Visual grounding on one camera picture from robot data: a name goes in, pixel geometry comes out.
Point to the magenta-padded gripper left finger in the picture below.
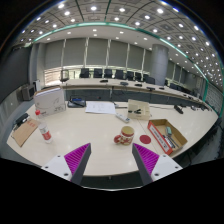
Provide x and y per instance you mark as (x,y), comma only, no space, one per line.
(76,159)

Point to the black marker pen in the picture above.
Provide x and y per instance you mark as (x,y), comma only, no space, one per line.
(168,142)
(173,141)

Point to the red flowered mug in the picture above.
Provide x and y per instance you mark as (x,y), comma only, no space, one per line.
(126,136)

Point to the open brown cardboard box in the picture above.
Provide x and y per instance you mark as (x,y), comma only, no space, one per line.
(159,137)

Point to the grey whiteboard eraser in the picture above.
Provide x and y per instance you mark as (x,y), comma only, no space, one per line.
(169,131)

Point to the black table microphone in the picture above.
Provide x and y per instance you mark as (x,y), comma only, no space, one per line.
(178,109)

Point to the grey box monitor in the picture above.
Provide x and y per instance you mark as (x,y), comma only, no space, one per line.
(28,92)

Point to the small cream box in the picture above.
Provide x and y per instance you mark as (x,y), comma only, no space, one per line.
(144,107)

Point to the black desk microphones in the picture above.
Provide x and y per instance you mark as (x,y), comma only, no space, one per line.
(124,83)

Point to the brown paper envelope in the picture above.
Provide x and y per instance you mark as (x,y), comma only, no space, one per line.
(25,131)

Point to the ceiling lights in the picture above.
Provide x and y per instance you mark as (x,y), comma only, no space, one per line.
(93,8)

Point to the grey round column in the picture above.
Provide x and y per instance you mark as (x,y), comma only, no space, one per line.
(159,63)

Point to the white printed paper sheets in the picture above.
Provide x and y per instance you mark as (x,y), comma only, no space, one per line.
(100,107)

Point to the small black clip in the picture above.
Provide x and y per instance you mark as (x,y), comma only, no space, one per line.
(134,111)

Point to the clear red-capped water bottle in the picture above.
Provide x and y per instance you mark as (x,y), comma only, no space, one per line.
(45,131)

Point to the white carton box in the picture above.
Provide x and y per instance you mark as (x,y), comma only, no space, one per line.
(49,100)

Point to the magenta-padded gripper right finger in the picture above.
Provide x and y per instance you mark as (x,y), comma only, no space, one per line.
(146,159)

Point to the flat round red coaster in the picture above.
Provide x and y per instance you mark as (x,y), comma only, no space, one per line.
(145,139)

